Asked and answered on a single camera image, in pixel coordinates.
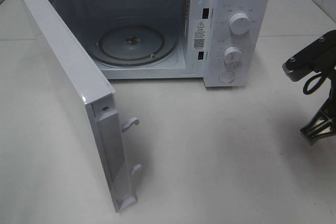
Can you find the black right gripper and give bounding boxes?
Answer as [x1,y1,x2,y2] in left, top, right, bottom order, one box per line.
[300,58,335,145]

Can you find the round door release button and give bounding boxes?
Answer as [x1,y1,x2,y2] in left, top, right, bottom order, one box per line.
[219,70,235,83]

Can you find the white microwave knob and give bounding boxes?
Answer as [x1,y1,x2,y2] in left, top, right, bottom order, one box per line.
[223,46,243,65]
[228,12,251,35]

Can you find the white microwave door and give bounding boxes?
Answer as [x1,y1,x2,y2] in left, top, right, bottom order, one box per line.
[22,0,142,211]

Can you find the white microwave oven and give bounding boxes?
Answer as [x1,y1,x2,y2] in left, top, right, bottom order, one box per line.
[49,0,268,88]

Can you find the glass microwave turntable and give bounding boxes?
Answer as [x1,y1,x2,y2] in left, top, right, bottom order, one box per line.
[90,25,179,67]

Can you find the black camera cable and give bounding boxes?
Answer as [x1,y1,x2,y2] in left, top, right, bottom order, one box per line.
[302,71,329,95]

